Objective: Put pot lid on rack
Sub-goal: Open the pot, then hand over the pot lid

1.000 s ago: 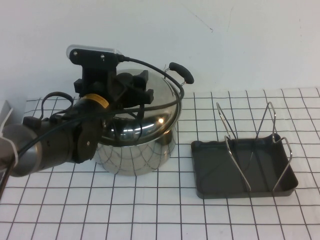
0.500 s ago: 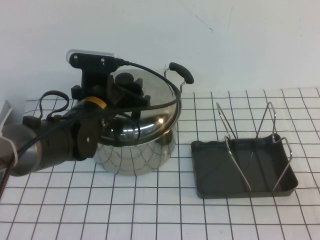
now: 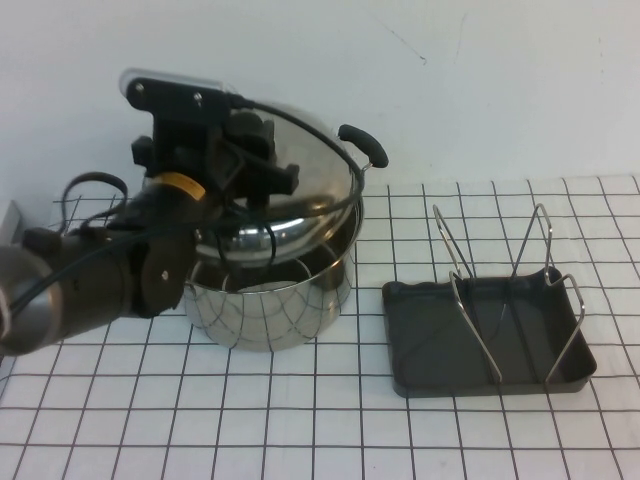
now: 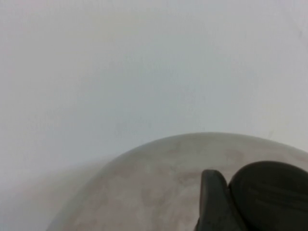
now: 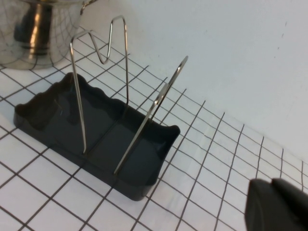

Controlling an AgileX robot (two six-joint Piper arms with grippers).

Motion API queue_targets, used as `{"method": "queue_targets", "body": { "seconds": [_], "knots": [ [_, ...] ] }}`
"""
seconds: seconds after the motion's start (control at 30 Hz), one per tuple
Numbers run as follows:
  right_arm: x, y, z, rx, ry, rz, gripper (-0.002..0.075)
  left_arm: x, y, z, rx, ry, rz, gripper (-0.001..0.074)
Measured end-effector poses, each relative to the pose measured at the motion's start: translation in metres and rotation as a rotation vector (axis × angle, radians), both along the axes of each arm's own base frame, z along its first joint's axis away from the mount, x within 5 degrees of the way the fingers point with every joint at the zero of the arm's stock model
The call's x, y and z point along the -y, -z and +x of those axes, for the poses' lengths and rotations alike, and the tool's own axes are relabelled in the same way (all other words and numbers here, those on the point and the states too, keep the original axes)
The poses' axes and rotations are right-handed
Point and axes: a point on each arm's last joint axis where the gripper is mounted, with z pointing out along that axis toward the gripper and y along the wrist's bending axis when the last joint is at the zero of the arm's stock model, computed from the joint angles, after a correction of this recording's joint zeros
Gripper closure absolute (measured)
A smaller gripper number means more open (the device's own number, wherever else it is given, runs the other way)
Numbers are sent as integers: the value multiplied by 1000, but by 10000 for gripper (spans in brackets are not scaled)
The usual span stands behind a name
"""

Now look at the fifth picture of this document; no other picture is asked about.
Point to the black plastic drip tray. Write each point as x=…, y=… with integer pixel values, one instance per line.
x=134, y=154

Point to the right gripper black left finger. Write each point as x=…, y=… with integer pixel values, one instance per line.
x=258, y=207

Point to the white black-grid tablecloth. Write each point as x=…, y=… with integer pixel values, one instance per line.
x=48, y=204

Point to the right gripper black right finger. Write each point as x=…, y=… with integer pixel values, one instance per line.
x=293, y=209

